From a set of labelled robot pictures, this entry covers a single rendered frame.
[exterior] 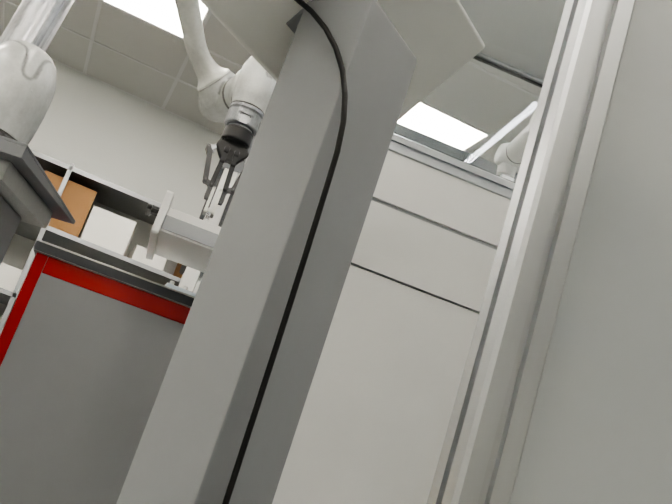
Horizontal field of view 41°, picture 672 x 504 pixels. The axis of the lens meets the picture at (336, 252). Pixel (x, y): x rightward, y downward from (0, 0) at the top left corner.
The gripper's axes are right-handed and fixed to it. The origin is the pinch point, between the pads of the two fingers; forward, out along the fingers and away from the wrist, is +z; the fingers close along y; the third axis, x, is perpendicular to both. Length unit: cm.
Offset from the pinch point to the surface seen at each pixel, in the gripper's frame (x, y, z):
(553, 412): -157, 26, 54
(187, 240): -6.2, -2.3, 12.9
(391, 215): -49, 34, 4
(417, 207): -48, 38, 1
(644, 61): -156, 26, 26
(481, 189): -48, 50, -8
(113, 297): 17.3, -14.6, 27.5
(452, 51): -80, 29, -16
